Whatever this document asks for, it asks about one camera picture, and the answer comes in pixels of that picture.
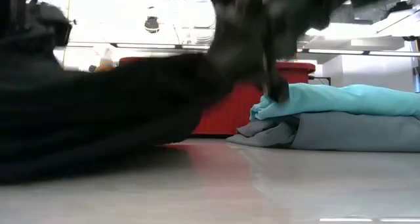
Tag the ceiling light rail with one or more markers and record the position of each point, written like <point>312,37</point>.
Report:
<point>147,46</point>

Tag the grey-green pants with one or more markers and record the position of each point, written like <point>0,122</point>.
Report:
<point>344,132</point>

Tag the turquoise garment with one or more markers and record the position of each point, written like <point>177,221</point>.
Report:
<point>344,100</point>

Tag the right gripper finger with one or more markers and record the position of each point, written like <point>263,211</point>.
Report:
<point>236,53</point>
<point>275,69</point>

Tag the orange spray bottle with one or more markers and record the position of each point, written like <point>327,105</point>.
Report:
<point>105,63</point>

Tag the red plastic laundry bin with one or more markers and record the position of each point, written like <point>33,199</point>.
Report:
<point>236,112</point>

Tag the black dome ceiling camera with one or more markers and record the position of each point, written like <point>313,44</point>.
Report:
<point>152,24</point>

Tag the black garment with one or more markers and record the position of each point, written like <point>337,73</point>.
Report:
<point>98,119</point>

